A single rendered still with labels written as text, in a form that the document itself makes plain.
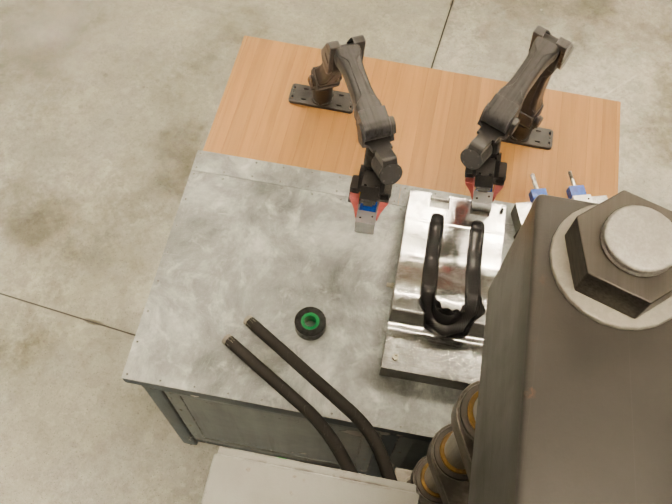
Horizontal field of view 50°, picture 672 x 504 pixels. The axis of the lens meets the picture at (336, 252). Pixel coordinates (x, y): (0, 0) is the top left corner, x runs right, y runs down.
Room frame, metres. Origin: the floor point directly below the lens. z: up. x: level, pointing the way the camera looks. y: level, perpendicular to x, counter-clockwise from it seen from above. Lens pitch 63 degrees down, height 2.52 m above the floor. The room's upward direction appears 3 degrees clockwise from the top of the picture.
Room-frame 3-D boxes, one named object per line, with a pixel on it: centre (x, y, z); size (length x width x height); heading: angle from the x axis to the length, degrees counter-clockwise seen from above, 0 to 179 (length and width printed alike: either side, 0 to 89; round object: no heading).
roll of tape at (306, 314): (0.68, 0.06, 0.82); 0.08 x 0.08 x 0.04
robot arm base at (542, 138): (1.33, -0.53, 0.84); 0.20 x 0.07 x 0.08; 81
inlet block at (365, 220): (0.97, -0.08, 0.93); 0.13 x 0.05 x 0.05; 172
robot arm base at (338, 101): (1.42, 0.07, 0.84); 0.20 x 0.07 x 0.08; 81
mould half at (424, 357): (0.79, -0.29, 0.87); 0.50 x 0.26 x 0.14; 172
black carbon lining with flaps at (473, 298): (0.80, -0.30, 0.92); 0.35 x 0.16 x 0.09; 172
